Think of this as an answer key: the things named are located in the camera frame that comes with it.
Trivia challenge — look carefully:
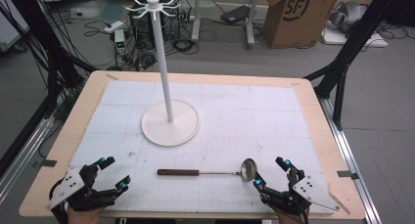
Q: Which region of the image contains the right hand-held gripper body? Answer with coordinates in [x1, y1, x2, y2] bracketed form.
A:
[260, 173, 341, 216]

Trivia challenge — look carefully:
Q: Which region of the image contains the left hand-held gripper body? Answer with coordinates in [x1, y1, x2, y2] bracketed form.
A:
[46, 164, 119, 212]

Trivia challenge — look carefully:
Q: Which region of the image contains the steel ladle with wooden handle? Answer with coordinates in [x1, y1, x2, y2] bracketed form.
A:
[157, 157, 258, 183]

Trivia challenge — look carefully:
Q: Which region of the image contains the white utensil rack with hooks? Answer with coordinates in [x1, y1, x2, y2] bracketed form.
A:
[124, 0, 201, 148]

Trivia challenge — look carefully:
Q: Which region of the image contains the person's right hand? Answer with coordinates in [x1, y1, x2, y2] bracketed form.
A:
[272, 172, 310, 224]

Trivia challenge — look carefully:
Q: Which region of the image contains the person's left hand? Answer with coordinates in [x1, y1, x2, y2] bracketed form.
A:
[67, 204, 106, 224]

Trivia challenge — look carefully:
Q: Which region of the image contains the thin wooden stick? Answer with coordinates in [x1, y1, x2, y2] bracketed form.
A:
[327, 191, 352, 216]

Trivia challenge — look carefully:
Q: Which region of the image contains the white gridded table mat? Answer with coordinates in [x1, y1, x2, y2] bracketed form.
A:
[69, 79, 339, 215]

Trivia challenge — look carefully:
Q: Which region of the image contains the white device with green display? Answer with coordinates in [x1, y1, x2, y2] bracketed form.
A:
[114, 28, 128, 56]

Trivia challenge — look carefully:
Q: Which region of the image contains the white power strip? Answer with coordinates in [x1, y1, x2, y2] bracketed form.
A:
[103, 20, 125, 34]

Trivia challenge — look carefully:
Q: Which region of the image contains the white flat board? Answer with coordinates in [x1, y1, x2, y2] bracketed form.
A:
[320, 27, 390, 49]

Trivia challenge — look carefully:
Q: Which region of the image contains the black computer tower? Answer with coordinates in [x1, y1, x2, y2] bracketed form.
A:
[128, 0, 181, 50]

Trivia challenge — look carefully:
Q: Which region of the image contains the brown cardboard box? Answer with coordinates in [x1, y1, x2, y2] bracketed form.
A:
[261, 0, 342, 50]

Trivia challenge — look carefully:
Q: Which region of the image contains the flat black device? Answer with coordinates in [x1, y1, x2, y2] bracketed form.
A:
[219, 4, 252, 25]

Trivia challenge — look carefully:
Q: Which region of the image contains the grey bag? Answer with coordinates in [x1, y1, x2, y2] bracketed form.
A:
[328, 0, 369, 35]

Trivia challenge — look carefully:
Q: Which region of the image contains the white panel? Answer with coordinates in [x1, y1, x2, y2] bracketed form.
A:
[0, 0, 31, 53]

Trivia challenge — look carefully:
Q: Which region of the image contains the grey metal stand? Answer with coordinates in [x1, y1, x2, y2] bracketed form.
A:
[191, 0, 266, 50]

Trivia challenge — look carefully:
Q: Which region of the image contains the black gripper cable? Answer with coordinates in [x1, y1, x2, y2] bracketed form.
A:
[48, 177, 68, 220]

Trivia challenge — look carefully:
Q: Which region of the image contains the grey metal bracket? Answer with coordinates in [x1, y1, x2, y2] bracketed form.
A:
[336, 169, 360, 181]
[31, 157, 59, 169]

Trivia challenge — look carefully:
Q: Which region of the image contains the aluminium rail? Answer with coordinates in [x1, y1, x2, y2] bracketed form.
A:
[317, 96, 384, 224]
[0, 115, 56, 206]

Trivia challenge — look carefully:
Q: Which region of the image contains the black metal frame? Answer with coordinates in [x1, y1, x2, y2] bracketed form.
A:
[0, 0, 98, 179]
[302, 0, 406, 132]

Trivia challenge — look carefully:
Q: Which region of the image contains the coiled black cable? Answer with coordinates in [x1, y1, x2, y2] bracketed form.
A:
[171, 37, 201, 56]

